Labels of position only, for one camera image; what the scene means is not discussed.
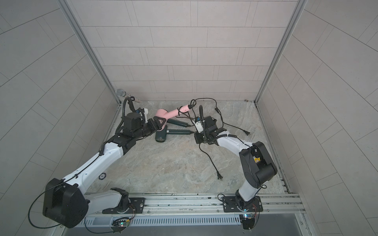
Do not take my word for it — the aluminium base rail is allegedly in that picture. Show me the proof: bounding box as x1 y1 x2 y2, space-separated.
58 193 306 217

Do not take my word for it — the pink dryer black cord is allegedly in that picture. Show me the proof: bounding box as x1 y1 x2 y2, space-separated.
177 98 223 180

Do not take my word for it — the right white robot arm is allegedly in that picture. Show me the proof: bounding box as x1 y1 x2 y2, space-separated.
195 116 278 211

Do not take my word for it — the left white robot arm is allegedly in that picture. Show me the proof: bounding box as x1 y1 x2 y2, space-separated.
42 117 166 228

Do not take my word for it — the near green hair dryer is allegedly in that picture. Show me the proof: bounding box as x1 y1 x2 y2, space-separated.
155 126 195 143

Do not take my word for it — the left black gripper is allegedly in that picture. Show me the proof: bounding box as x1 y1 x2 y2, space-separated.
132 116 166 140

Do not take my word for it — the far green dryer cord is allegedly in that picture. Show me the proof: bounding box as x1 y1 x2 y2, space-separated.
191 97 251 136

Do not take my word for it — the pink hair dryer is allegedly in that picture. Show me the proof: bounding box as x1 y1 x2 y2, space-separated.
155 105 194 123

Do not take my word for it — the green hair dryer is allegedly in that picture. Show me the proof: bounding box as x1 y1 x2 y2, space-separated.
167 119 191 127
155 126 195 143

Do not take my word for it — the black microphone stand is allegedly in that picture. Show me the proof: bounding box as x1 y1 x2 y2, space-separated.
116 88 141 103

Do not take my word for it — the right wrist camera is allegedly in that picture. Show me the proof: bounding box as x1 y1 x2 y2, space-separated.
195 117 204 133

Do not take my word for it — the far green hair dryer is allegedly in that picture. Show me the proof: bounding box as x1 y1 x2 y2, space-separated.
167 119 191 127

